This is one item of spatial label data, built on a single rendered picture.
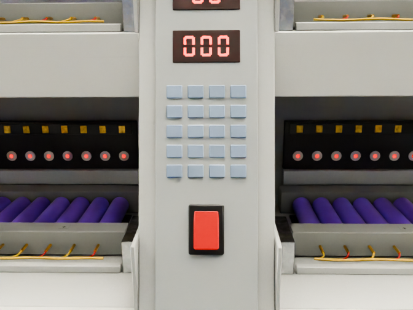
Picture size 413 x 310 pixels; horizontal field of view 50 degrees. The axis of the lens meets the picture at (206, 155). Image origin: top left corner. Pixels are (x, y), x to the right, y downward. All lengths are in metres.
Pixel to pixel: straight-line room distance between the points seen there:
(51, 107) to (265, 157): 0.31
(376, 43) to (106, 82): 0.19
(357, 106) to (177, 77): 0.28
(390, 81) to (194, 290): 0.20
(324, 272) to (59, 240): 0.22
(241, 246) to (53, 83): 0.18
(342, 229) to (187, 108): 0.17
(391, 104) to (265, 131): 0.26
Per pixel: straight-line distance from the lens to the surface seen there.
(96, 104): 0.53
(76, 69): 0.33
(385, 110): 0.54
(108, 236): 0.39
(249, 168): 0.30
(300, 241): 0.39
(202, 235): 0.30
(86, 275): 0.38
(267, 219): 0.31
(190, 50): 0.31
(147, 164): 0.31
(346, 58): 0.33
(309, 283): 0.36
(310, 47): 0.32
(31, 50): 0.34
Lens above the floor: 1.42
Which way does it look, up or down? 1 degrees up
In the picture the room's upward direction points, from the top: straight up
